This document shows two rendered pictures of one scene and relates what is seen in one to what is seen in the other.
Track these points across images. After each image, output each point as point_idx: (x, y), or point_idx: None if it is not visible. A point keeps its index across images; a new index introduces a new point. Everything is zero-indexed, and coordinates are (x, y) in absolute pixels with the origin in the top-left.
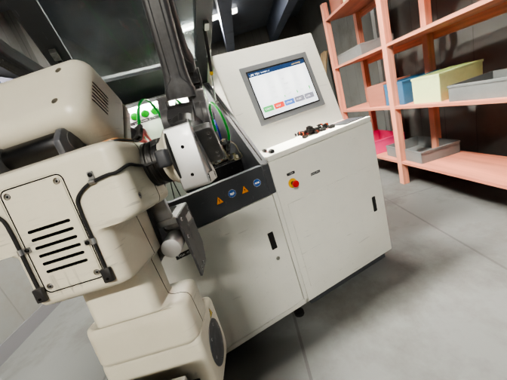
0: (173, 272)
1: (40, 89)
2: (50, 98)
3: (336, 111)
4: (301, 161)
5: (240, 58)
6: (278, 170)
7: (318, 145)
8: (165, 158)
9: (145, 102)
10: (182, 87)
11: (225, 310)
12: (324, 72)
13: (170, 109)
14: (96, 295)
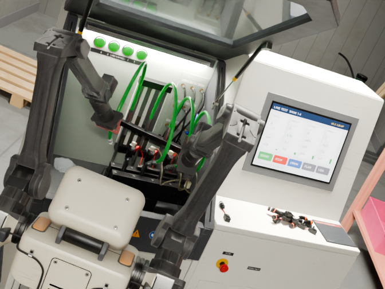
0: None
1: (110, 208)
2: (114, 223)
3: (337, 208)
4: (248, 249)
5: (279, 80)
6: (218, 242)
7: (279, 246)
8: None
9: (139, 43)
10: (187, 230)
11: None
12: (361, 155)
13: (168, 237)
14: None
